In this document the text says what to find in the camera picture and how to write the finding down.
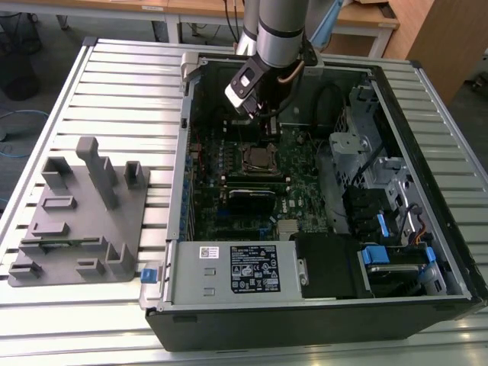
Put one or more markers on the silver CPU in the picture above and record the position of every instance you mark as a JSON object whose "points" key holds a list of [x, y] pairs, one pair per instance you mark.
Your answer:
{"points": [[263, 156]]}

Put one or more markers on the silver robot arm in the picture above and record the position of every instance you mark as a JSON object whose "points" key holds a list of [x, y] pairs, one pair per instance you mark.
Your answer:
{"points": [[282, 38]]}

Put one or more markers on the CPU socket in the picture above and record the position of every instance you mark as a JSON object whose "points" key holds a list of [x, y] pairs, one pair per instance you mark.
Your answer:
{"points": [[263, 173]]}

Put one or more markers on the silver drive cage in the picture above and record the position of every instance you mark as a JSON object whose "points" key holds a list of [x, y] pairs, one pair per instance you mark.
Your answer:
{"points": [[345, 143]]}

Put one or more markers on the pale blue teach pendant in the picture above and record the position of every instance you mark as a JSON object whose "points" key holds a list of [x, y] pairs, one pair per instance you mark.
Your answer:
{"points": [[326, 23]]}

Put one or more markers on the black graphics card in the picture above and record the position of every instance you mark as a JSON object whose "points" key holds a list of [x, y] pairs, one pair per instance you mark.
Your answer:
{"points": [[251, 204]]}

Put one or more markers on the green motherboard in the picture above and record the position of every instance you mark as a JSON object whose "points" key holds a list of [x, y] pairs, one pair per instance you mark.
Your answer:
{"points": [[305, 202]]}

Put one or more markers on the silver chipset heat sink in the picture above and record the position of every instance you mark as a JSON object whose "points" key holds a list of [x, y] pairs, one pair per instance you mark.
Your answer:
{"points": [[287, 226]]}

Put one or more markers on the wooden desk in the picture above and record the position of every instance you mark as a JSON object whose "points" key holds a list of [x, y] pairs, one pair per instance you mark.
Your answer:
{"points": [[114, 3], [366, 19]]}

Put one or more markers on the black plastic disk bay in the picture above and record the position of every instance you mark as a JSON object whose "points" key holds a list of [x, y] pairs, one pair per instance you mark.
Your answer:
{"points": [[360, 207]]}

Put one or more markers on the blue disk carrier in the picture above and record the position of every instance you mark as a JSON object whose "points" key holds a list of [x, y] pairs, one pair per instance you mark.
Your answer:
{"points": [[383, 225], [375, 255]]}

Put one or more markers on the black plastic shroud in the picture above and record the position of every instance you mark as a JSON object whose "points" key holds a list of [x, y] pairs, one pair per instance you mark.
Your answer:
{"points": [[328, 267]]}

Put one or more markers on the wooden cabinet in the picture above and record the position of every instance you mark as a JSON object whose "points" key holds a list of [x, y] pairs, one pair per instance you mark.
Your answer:
{"points": [[450, 38]]}

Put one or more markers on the silver power supply unit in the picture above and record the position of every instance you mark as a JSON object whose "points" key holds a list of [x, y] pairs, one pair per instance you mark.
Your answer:
{"points": [[190, 274]]}

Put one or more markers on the office chair base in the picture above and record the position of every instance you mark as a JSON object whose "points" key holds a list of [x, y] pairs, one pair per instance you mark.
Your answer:
{"points": [[481, 78]]}

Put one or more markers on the blue case latch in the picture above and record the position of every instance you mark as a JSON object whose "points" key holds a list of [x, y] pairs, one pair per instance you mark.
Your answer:
{"points": [[148, 276]]}

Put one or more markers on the black hard disk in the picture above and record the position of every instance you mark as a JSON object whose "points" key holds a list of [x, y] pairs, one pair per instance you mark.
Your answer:
{"points": [[392, 284]]}

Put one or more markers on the grey parts rack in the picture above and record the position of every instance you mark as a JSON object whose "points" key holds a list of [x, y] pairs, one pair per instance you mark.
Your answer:
{"points": [[95, 228]]}

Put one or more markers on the black PC case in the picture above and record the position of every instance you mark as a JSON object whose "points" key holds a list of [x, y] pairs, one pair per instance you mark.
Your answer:
{"points": [[267, 328]]}

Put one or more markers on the black office chair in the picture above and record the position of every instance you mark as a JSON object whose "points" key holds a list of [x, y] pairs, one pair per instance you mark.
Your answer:
{"points": [[19, 76]]}

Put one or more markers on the green RAM stick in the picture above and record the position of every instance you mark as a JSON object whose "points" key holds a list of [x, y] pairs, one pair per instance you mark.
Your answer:
{"points": [[57, 243]]}

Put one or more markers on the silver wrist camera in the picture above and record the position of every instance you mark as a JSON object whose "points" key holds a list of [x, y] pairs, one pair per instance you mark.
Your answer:
{"points": [[244, 89]]}

